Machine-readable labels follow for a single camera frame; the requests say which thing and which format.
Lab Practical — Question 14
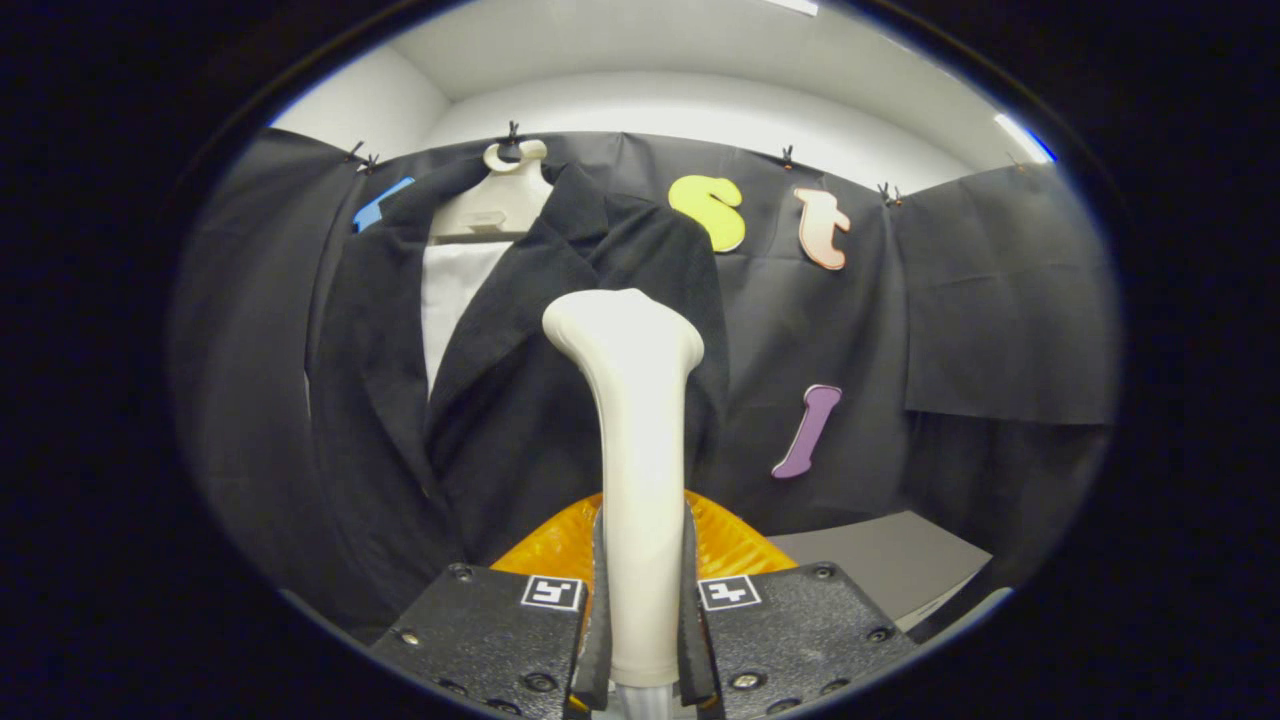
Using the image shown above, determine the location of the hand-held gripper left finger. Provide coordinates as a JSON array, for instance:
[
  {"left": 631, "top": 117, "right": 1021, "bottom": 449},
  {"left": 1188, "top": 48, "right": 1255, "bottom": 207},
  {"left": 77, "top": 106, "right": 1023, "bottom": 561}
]
[{"left": 368, "top": 490, "right": 613, "bottom": 716}]

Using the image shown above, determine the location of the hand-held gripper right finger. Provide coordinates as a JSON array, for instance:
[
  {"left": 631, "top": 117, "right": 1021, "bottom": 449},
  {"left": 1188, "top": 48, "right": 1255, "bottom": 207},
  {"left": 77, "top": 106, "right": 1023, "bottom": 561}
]
[{"left": 680, "top": 490, "right": 919, "bottom": 717}]

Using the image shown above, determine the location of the white garment steamer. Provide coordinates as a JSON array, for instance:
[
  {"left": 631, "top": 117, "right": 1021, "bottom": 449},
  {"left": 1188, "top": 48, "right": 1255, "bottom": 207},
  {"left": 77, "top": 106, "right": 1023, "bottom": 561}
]
[{"left": 542, "top": 288, "right": 706, "bottom": 720}]

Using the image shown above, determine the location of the black suit jacket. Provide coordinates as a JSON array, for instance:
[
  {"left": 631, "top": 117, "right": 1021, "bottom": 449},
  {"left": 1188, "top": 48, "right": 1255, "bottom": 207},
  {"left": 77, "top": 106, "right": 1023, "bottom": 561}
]
[{"left": 305, "top": 160, "right": 731, "bottom": 641}]

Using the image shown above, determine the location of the white clothes hanger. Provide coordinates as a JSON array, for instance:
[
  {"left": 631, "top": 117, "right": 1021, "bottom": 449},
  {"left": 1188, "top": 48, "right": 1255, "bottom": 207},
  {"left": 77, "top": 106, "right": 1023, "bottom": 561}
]
[{"left": 430, "top": 138, "right": 554, "bottom": 244}]

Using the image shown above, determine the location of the grey and beige cabinet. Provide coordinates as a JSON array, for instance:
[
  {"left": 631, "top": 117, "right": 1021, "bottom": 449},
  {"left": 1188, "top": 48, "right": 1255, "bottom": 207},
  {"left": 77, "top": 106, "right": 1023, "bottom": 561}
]
[{"left": 765, "top": 510, "right": 993, "bottom": 633}]

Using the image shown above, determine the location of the black backdrop cloth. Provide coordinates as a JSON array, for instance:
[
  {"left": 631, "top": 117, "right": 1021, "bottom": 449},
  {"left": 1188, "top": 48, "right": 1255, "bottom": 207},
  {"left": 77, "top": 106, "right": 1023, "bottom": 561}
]
[{"left": 170, "top": 125, "right": 1121, "bottom": 641}]

